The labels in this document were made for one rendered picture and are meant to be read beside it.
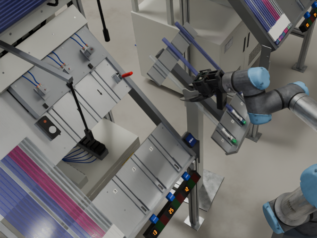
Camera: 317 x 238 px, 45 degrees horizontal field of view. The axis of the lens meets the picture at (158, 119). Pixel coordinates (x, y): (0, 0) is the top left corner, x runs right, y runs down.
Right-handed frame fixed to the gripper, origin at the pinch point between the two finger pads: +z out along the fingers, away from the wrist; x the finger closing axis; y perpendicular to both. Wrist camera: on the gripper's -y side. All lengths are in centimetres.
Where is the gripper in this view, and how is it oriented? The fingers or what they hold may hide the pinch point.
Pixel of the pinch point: (187, 93)
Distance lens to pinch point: 154.1
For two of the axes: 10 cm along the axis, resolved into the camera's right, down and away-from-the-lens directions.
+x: -4.7, 7.1, -5.3
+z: -7.0, 0.6, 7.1
